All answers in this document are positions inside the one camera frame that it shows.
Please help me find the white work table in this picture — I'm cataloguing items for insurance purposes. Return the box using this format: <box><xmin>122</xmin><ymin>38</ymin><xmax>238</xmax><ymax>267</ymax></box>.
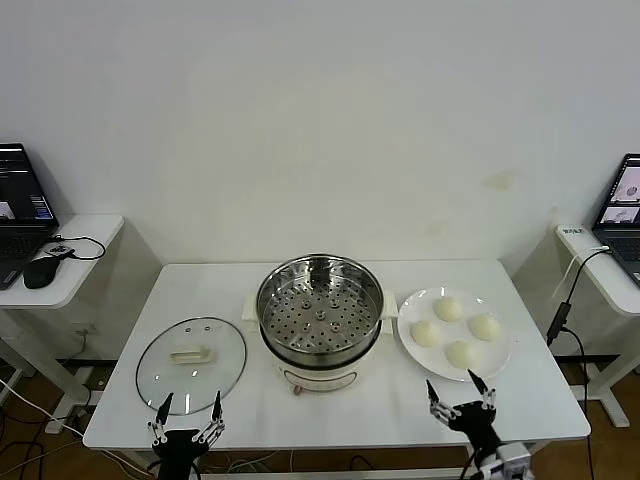
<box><xmin>83</xmin><ymin>258</ymin><xmax>591</xmax><ymax>480</ymax></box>

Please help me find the white electric cooker pot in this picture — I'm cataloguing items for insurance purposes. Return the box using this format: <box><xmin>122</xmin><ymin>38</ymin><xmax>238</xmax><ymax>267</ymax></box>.
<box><xmin>257</xmin><ymin>319</ymin><xmax>394</xmax><ymax>398</ymax></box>

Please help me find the black cable with adapter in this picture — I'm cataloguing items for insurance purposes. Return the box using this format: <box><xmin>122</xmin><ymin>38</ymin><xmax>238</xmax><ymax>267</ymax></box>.
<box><xmin>546</xmin><ymin>247</ymin><xmax>612</xmax><ymax>480</ymax></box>

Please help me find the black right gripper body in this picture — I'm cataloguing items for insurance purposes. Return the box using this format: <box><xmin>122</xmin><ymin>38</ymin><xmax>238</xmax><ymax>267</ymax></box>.
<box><xmin>448</xmin><ymin>401</ymin><xmax>503</xmax><ymax>459</ymax></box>

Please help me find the round white plate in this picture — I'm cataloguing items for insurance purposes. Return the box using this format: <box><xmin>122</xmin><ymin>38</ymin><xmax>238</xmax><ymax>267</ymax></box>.
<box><xmin>397</xmin><ymin>286</ymin><xmax>513</xmax><ymax>382</ymax></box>

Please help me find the grey laptop with pink windows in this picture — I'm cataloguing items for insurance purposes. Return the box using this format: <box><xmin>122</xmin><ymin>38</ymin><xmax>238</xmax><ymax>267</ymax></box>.
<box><xmin>591</xmin><ymin>153</ymin><xmax>640</xmax><ymax>289</ymax></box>

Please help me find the black computer mouse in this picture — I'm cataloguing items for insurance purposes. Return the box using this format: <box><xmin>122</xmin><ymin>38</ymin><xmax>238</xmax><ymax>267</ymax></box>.
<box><xmin>23</xmin><ymin>255</ymin><xmax>62</xmax><ymax>290</ymax></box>

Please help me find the white side table with label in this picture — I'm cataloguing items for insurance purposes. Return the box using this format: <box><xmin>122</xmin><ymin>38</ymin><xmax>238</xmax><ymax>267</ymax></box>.
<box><xmin>555</xmin><ymin>222</ymin><xmax>640</xmax><ymax>429</ymax></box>

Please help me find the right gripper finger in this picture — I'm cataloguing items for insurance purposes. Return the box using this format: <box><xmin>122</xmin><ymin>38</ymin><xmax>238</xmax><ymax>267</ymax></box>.
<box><xmin>426</xmin><ymin>378</ymin><xmax>461</xmax><ymax>426</ymax></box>
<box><xmin>467</xmin><ymin>368</ymin><xmax>497</xmax><ymax>411</ymax></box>

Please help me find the black laptop with dark screen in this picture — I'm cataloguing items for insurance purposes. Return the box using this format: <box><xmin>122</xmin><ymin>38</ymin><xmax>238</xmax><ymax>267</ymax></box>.
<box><xmin>0</xmin><ymin>143</ymin><xmax>60</xmax><ymax>291</ymax></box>

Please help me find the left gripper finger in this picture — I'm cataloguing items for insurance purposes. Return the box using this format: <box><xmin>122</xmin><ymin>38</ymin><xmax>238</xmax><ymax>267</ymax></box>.
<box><xmin>147</xmin><ymin>392</ymin><xmax>174</xmax><ymax>446</ymax></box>
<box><xmin>192</xmin><ymin>390</ymin><xmax>226</xmax><ymax>445</ymax></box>

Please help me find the thin black hub cable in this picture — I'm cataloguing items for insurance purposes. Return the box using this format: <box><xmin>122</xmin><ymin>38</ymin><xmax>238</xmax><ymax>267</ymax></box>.
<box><xmin>52</xmin><ymin>233</ymin><xmax>107</xmax><ymax>262</ymax></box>

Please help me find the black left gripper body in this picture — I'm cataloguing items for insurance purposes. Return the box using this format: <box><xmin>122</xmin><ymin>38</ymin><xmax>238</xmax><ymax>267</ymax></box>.
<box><xmin>151</xmin><ymin>429</ymin><xmax>207</xmax><ymax>480</ymax></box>

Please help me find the perforated steel steamer basket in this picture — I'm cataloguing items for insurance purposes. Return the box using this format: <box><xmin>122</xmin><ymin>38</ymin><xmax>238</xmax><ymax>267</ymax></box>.
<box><xmin>241</xmin><ymin>253</ymin><xmax>400</xmax><ymax>362</ymax></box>

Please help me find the white steamed baozi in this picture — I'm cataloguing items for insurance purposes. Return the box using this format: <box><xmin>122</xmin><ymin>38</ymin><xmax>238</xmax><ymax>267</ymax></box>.
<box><xmin>467</xmin><ymin>313</ymin><xmax>502</xmax><ymax>343</ymax></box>
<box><xmin>409</xmin><ymin>320</ymin><xmax>442</xmax><ymax>349</ymax></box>
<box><xmin>432</xmin><ymin>296</ymin><xmax>464</xmax><ymax>323</ymax></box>
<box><xmin>444</xmin><ymin>340</ymin><xmax>480</xmax><ymax>370</ymax></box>

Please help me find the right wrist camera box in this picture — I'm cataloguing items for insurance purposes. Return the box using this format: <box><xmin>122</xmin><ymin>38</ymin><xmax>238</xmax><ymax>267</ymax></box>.
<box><xmin>479</xmin><ymin>442</ymin><xmax>531</xmax><ymax>480</ymax></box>

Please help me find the white side table with mouse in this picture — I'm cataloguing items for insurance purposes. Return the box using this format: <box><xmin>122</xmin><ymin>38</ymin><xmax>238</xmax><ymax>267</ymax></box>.
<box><xmin>0</xmin><ymin>214</ymin><xmax>125</xmax><ymax>434</ymax></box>

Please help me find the white loose cable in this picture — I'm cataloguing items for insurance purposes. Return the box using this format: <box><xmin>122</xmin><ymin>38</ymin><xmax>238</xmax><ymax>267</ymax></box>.
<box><xmin>552</xmin><ymin>244</ymin><xmax>609</xmax><ymax>300</ymax></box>

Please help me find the round glass pot lid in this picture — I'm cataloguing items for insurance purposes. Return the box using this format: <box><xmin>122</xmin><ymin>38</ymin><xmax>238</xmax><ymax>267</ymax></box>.
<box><xmin>135</xmin><ymin>316</ymin><xmax>248</xmax><ymax>416</ymax></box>

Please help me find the white floor cable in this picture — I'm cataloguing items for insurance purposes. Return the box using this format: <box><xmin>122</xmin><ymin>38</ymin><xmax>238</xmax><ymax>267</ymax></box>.
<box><xmin>0</xmin><ymin>377</ymin><xmax>84</xmax><ymax>436</ymax></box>

